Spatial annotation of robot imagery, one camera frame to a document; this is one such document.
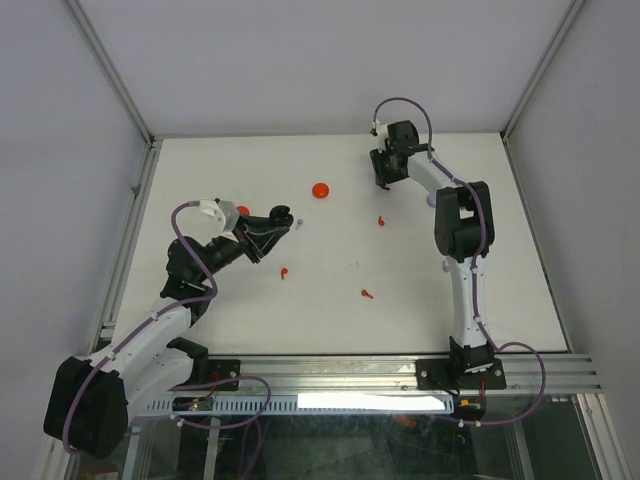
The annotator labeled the aluminium frame post left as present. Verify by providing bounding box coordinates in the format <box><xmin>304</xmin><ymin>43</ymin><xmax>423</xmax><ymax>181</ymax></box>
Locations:
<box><xmin>59</xmin><ymin>0</ymin><xmax>154</xmax><ymax>146</ymax></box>

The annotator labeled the grey slotted cable tray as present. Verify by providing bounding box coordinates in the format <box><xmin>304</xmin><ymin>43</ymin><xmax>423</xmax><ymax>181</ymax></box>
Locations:
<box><xmin>141</xmin><ymin>393</ymin><xmax>454</xmax><ymax>417</ymax></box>

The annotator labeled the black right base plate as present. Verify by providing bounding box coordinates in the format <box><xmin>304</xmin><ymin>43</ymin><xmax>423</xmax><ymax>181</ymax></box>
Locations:
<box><xmin>415</xmin><ymin>358</ymin><xmax>507</xmax><ymax>393</ymax></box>

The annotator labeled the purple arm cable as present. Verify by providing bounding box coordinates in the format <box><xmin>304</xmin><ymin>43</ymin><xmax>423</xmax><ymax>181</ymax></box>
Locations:
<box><xmin>62</xmin><ymin>199</ymin><xmax>219</xmax><ymax>456</ymax></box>
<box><xmin>372</xmin><ymin>97</ymin><xmax>547</xmax><ymax>429</ymax></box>

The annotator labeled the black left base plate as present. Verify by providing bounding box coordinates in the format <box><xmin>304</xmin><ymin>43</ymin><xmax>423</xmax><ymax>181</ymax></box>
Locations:
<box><xmin>205</xmin><ymin>357</ymin><xmax>241</xmax><ymax>393</ymax></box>

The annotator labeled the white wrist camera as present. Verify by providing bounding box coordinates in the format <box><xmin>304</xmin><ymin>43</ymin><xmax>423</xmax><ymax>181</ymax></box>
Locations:
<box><xmin>370</xmin><ymin>120</ymin><xmax>388</xmax><ymax>138</ymax></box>
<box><xmin>197</xmin><ymin>199</ymin><xmax>240</xmax><ymax>237</ymax></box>

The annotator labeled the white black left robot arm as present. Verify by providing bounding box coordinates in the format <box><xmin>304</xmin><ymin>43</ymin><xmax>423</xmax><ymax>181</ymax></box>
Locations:
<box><xmin>43</xmin><ymin>201</ymin><xmax>294</xmax><ymax>459</ymax></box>

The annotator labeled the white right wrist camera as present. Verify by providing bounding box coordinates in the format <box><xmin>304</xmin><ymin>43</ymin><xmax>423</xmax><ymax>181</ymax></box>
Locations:
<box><xmin>370</xmin><ymin>120</ymin><xmax>388</xmax><ymax>138</ymax></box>

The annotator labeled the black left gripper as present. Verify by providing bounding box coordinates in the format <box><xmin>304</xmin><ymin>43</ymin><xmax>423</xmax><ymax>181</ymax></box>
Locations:
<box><xmin>196</xmin><ymin>212</ymin><xmax>288</xmax><ymax>283</ymax></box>

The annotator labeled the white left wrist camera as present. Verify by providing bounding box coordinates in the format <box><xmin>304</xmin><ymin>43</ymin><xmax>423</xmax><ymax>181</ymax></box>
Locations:
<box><xmin>197</xmin><ymin>199</ymin><xmax>240</xmax><ymax>237</ymax></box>

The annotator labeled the black earbud charging case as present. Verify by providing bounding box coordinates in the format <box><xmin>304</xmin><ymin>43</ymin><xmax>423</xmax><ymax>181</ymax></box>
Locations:
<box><xmin>269</xmin><ymin>205</ymin><xmax>294</xmax><ymax>228</ymax></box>

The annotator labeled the aluminium frame post right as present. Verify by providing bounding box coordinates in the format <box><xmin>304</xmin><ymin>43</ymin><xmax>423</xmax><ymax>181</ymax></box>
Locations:
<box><xmin>501</xmin><ymin>0</ymin><xmax>589</xmax><ymax>144</ymax></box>

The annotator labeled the aluminium frame post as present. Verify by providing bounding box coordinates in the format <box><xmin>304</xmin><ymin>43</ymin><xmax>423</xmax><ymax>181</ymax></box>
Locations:
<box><xmin>501</xmin><ymin>0</ymin><xmax>589</xmax><ymax>144</ymax></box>
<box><xmin>59</xmin><ymin>0</ymin><xmax>154</xmax><ymax>146</ymax></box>

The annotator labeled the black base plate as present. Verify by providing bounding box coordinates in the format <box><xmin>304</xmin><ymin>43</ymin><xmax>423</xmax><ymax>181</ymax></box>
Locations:
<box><xmin>415</xmin><ymin>358</ymin><xmax>507</xmax><ymax>393</ymax></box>
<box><xmin>205</xmin><ymin>357</ymin><xmax>241</xmax><ymax>393</ymax></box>

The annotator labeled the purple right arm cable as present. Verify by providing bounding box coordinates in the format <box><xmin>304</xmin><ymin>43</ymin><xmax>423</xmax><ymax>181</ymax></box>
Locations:
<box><xmin>372</xmin><ymin>97</ymin><xmax>547</xmax><ymax>429</ymax></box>

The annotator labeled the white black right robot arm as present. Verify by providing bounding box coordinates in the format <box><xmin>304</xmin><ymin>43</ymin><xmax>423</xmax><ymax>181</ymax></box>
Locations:
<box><xmin>370</xmin><ymin>121</ymin><xmax>495</xmax><ymax>387</ymax></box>

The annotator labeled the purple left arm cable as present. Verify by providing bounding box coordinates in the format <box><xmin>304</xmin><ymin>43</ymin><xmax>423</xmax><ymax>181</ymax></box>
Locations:
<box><xmin>62</xmin><ymin>199</ymin><xmax>219</xmax><ymax>456</ymax></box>

